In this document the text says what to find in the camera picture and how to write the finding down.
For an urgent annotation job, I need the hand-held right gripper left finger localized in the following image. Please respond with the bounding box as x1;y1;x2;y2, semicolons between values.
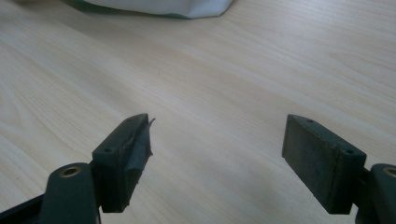
92;113;156;214

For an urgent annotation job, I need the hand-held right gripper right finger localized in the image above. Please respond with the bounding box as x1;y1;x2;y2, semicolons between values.
281;113;368;216

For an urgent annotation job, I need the white container with green rim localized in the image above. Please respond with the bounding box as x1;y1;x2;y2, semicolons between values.
60;0;235;21

